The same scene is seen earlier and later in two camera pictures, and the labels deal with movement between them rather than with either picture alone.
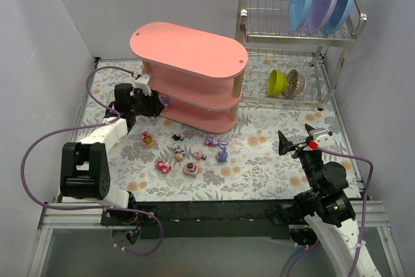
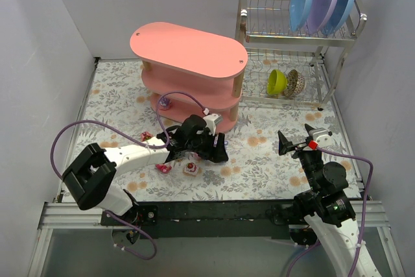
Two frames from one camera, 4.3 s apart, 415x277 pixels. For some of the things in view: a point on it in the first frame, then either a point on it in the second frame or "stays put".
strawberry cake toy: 190,170 stays put
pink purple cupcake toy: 166,102 stays put
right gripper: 300,147 stays put
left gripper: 155,104 → 211,146
